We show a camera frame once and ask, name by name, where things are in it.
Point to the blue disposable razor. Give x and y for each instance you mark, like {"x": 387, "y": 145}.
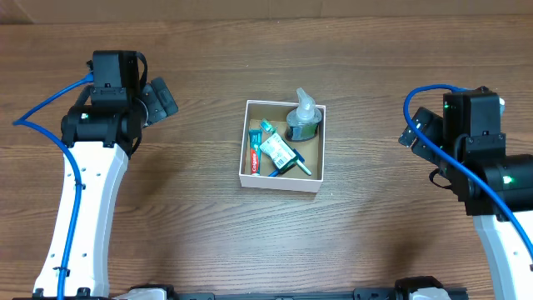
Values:
{"x": 277, "y": 172}

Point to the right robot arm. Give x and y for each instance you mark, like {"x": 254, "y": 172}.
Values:
{"x": 469, "y": 151}

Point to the clear soap pump bottle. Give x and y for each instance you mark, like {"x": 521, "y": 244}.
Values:
{"x": 302, "y": 122}

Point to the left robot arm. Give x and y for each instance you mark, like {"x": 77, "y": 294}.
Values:
{"x": 76, "y": 264}

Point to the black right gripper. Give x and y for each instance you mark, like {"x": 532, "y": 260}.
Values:
{"x": 420, "y": 133}

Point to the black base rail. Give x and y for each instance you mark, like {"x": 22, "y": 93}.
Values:
{"x": 421, "y": 287}

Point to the green white toothbrush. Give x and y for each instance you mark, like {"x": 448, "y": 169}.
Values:
{"x": 267, "y": 127}

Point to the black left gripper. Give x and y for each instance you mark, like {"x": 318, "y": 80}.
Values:
{"x": 162, "y": 98}

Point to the white cardboard box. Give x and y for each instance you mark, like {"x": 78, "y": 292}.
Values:
{"x": 313, "y": 151}

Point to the Colgate toothpaste tube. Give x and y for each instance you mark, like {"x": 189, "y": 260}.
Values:
{"x": 255, "y": 139}

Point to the white green soap packet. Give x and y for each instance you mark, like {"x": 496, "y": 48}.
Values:
{"x": 279, "y": 152}

